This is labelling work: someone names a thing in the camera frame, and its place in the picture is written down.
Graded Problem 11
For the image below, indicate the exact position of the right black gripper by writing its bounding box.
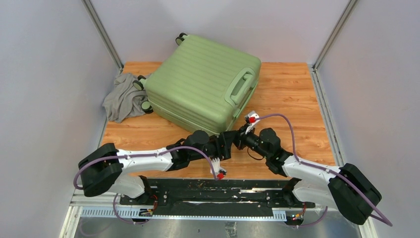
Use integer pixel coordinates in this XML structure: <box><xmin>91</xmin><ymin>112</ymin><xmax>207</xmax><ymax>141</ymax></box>
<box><xmin>232</xmin><ymin>123</ymin><xmax>270</xmax><ymax>160</ymax></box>

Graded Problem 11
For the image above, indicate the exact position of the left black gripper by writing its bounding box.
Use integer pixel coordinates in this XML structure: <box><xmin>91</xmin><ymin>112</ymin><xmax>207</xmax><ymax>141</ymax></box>
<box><xmin>189</xmin><ymin>128</ymin><xmax>237</xmax><ymax>161</ymax></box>

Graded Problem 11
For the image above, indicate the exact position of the green suitcase blue lining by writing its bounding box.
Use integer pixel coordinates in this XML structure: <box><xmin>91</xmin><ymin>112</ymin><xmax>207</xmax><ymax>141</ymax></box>
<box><xmin>144</xmin><ymin>34</ymin><xmax>262</xmax><ymax>134</ymax></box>

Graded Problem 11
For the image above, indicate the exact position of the green suitcase wheel front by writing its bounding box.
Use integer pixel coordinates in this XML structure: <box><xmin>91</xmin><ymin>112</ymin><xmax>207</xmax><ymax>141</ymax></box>
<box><xmin>140</xmin><ymin>100</ymin><xmax>154</xmax><ymax>114</ymax></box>

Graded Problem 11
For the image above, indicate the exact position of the green suitcase wheel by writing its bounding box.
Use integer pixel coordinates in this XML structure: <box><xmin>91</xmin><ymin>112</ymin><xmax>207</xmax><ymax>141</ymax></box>
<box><xmin>140</xmin><ymin>100</ymin><xmax>154</xmax><ymax>114</ymax></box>
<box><xmin>175</xmin><ymin>32</ymin><xmax>188</xmax><ymax>46</ymax></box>
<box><xmin>132</xmin><ymin>75</ymin><xmax>147</xmax><ymax>91</ymax></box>

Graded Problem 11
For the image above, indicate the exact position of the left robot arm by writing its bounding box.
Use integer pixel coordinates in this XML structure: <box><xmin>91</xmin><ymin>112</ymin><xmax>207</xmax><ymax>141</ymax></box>
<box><xmin>73</xmin><ymin>130</ymin><xmax>237</xmax><ymax>205</ymax></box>

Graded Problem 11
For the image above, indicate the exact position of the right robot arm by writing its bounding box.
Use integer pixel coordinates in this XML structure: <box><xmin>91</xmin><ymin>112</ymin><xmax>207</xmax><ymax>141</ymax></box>
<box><xmin>234</xmin><ymin>126</ymin><xmax>382</xmax><ymax>225</ymax></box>

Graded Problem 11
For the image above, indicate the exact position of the green suitcase wheel middle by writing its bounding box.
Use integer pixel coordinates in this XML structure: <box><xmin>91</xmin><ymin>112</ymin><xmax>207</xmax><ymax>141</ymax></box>
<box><xmin>132</xmin><ymin>75</ymin><xmax>147</xmax><ymax>91</ymax></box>

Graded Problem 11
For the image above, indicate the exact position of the crumpled grey-green cloth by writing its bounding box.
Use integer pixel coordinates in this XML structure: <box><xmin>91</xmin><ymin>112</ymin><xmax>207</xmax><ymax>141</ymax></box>
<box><xmin>103</xmin><ymin>73</ymin><xmax>148</xmax><ymax>123</ymax></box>

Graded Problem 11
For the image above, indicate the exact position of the green suitcase wheel rear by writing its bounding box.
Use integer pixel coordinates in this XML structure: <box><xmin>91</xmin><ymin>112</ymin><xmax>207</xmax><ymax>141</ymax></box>
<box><xmin>175</xmin><ymin>32</ymin><xmax>188</xmax><ymax>46</ymax></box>

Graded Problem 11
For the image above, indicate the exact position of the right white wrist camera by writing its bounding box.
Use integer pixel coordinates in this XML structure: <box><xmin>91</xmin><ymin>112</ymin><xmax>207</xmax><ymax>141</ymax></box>
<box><xmin>245</xmin><ymin>111</ymin><xmax>260</xmax><ymax>134</ymax></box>

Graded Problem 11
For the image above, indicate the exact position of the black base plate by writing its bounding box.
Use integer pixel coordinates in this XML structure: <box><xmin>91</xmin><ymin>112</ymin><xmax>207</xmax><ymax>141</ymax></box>
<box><xmin>120</xmin><ymin>178</ymin><xmax>315</xmax><ymax>217</ymax></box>

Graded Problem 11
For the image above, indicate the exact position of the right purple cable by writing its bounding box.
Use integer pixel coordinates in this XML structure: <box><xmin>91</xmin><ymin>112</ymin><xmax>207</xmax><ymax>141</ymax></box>
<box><xmin>249</xmin><ymin>114</ymin><xmax>393</xmax><ymax>229</ymax></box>

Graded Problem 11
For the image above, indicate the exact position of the aluminium frame rail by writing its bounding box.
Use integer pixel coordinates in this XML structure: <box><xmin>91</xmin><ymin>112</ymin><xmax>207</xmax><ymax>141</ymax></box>
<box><xmin>60</xmin><ymin>179</ymin><xmax>377</xmax><ymax>238</ymax></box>

